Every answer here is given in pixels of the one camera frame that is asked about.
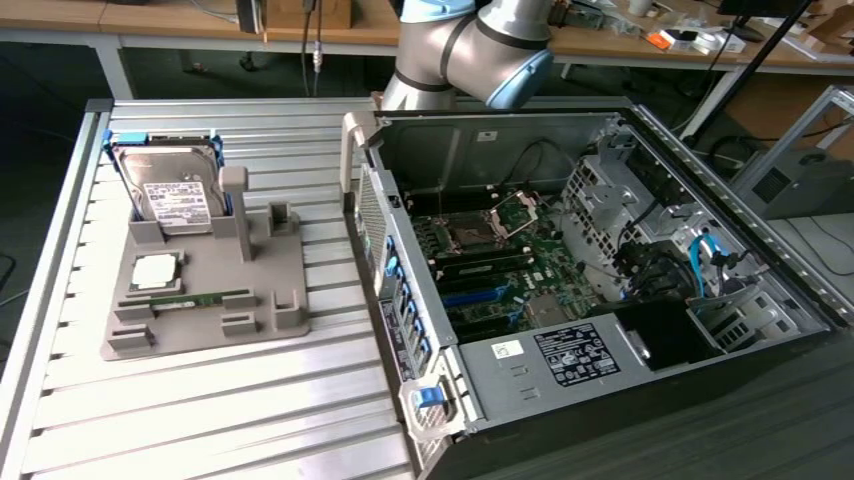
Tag CPU socket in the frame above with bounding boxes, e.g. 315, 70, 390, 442
443, 212, 499, 251

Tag blue expansion slot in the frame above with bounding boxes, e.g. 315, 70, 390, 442
439, 284, 513, 309

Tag green Dell motherboard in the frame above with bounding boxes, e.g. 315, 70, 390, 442
410, 189, 602, 344

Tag silver chipset heatsink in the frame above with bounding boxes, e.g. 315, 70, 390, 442
526, 294, 580, 326

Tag perforated metal disk bay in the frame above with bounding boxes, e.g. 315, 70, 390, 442
559, 122, 676, 261

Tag grey power supply unit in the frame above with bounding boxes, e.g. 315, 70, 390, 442
457, 312, 653, 421

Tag blue case latch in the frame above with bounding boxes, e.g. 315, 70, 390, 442
410, 384, 447, 412

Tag green RAM stick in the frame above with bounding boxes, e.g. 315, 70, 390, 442
119, 289, 249, 309

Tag grey plastic parts rack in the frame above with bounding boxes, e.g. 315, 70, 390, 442
99, 164, 314, 362

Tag silver CPU chip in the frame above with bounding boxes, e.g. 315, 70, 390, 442
130, 252, 186, 294

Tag open black PC case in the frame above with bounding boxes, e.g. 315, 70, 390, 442
339, 97, 854, 480

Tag slotted metal disk bay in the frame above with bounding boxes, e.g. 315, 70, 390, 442
686, 287, 833, 354

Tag brown cardboard box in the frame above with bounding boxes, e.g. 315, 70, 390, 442
262, 0, 354, 30

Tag orange and black box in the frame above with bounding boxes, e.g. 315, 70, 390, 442
648, 28, 701, 52

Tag grey computer tower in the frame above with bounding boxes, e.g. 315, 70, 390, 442
730, 147, 854, 221

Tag white box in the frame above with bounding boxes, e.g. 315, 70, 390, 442
693, 30, 748, 55

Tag black stand pole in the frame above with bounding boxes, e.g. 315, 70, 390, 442
678, 0, 817, 149

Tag black monitor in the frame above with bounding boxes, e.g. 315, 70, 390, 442
717, 0, 768, 42

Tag wooden desk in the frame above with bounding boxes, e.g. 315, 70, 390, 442
0, 0, 854, 76

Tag beige case handle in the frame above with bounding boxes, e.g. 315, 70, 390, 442
339, 110, 389, 194

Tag hard disk in blue frame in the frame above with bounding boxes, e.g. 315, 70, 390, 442
103, 129, 235, 236

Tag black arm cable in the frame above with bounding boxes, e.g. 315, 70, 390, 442
301, 0, 330, 97

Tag light blue data wire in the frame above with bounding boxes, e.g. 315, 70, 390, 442
689, 232, 729, 301

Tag aluminium profile frame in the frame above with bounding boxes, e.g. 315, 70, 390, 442
786, 83, 854, 151

